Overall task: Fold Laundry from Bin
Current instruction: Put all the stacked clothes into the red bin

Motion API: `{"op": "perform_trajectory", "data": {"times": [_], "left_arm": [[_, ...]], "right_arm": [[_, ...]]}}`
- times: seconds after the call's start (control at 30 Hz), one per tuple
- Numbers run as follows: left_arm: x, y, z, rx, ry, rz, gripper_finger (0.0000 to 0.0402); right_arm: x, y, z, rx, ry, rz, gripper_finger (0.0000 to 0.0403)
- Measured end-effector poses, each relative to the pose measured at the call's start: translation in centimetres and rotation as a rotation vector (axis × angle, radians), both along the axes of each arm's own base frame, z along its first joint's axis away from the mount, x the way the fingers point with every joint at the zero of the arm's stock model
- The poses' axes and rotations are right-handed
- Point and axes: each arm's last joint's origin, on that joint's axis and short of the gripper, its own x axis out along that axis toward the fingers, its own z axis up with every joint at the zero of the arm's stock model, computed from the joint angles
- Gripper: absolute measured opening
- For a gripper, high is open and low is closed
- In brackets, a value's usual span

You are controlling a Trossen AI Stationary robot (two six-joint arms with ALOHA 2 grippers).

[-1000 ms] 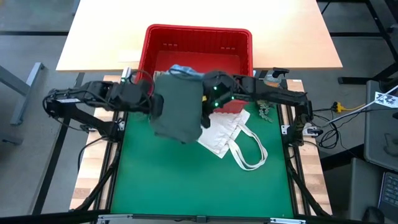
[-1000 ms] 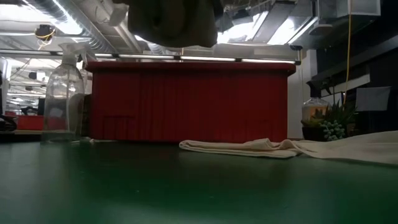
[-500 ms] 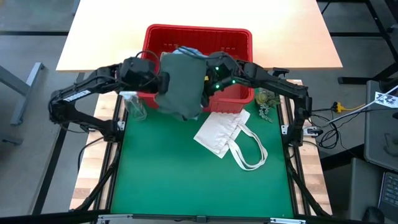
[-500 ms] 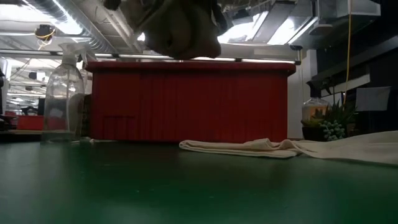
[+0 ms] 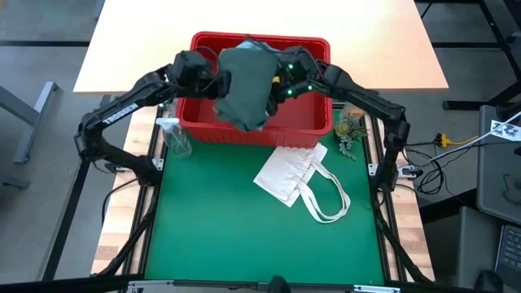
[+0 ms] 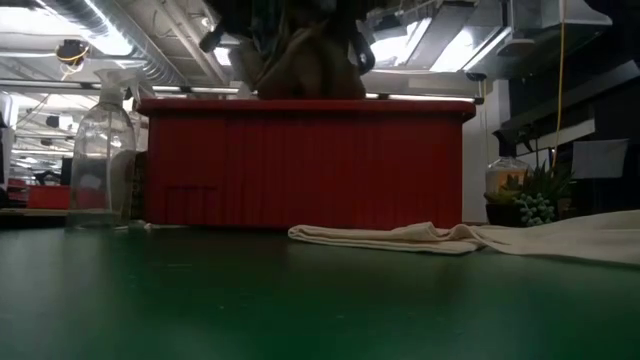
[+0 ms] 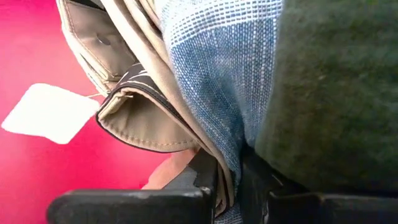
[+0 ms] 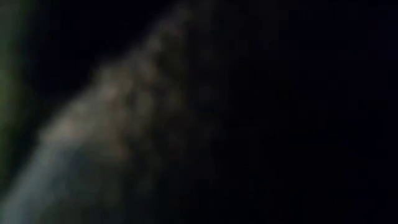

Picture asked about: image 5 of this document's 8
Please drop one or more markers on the cream canvas tote bag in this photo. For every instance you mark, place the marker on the cream canvas tote bag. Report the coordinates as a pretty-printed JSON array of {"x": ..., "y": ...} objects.
[{"x": 285, "y": 171}]

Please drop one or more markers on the black desk frame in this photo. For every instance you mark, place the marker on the black desk frame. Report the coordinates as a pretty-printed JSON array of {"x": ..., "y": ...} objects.
[{"x": 464, "y": 105}]

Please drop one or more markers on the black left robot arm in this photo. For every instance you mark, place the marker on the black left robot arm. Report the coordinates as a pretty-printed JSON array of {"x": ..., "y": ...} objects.
[{"x": 122, "y": 112}]

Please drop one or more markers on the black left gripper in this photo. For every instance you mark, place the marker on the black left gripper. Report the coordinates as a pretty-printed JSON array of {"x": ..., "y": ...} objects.
[{"x": 199, "y": 75}]

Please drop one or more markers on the clear bottle white green cap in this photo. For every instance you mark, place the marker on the clear bottle white green cap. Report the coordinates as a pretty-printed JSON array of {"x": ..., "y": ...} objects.
[{"x": 173, "y": 110}]

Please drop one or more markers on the red plastic laundry bin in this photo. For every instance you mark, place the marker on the red plastic laundry bin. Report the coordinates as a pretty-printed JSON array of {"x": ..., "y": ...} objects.
[{"x": 301, "y": 130}]

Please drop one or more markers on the black rounded object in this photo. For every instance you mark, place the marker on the black rounded object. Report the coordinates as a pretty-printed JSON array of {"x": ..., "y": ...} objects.
[{"x": 488, "y": 281}]

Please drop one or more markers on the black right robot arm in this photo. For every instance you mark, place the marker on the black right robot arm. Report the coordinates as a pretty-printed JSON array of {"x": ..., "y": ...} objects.
[{"x": 366, "y": 99}]

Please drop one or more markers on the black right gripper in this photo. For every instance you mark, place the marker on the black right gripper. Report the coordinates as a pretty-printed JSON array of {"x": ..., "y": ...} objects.
[{"x": 299, "y": 71}]

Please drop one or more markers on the grey metal table leg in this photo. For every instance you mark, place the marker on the grey metal table leg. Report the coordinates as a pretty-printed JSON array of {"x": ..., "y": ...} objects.
[{"x": 28, "y": 118}]

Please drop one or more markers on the black aluminium table frame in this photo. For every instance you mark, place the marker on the black aluminium table frame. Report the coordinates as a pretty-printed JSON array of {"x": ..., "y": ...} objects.
[{"x": 143, "y": 252}]

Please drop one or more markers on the light wooden desk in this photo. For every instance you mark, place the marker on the light wooden desk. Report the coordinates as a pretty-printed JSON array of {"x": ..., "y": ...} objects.
[{"x": 407, "y": 40}]

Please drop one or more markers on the small potted succulent plant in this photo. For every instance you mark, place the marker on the small potted succulent plant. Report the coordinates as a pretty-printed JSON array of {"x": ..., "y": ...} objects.
[{"x": 348, "y": 130}]

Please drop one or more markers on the dark green garment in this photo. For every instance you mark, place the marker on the dark green garment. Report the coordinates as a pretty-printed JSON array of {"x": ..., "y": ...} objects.
[{"x": 244, "y": 89}]

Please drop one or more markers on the clear spray bottle white head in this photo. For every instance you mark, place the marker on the clear spray bottle white head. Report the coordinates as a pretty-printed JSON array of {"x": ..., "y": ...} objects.
[{"x": 177, "y": 136}]

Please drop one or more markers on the white tag black marks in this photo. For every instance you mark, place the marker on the white tag black marks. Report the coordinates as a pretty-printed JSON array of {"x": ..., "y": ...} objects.
[{"x": 504, "y": 131}]

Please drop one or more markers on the dark keyboard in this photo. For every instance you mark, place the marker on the dark keyboard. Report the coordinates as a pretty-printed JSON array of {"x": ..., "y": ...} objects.
[{"x": 510, "y": 248}]

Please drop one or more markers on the black mechanical device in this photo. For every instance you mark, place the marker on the black mechanical device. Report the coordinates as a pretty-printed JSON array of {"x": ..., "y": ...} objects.
[{"x": 278, "y": 285}]

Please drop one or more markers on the green table mat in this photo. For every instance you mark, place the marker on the green table mat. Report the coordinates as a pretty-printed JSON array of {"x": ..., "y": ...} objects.
[{"x": 224, "y": 236}]

